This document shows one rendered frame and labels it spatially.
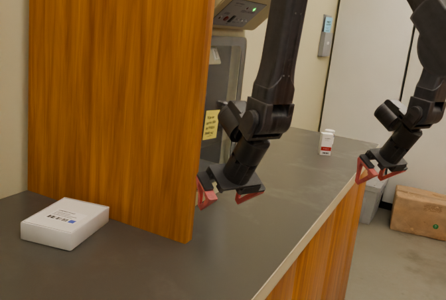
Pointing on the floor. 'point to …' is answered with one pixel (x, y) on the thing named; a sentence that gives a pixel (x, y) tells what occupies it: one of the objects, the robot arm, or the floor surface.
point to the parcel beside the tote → (419, 212)
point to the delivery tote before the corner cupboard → (371, 199)
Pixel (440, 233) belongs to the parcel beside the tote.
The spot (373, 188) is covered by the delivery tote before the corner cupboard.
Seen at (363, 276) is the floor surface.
